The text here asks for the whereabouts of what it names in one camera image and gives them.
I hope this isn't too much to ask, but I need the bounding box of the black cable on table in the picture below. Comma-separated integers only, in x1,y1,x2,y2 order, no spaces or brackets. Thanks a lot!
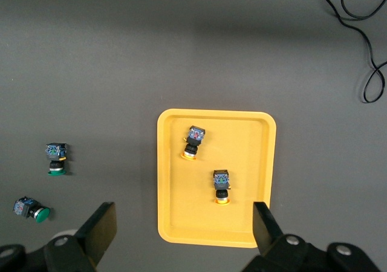
313,0,387,103

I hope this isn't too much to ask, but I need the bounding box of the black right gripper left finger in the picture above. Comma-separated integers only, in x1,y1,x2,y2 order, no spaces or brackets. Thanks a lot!
0,201,117,272

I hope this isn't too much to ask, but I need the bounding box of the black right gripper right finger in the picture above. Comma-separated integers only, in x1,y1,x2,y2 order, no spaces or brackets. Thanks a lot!
241,201,382,272

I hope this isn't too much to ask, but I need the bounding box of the yellow push button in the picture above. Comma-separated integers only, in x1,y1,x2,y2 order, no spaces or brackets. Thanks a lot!
180,126,206,161
211,169,232,206

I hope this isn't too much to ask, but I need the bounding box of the green push button, red mark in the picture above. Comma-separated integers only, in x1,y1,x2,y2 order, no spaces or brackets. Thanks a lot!
12,196,51,224

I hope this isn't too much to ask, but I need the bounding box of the yellow plastic tray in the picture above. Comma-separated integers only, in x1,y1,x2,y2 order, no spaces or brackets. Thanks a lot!
157,108,278,248

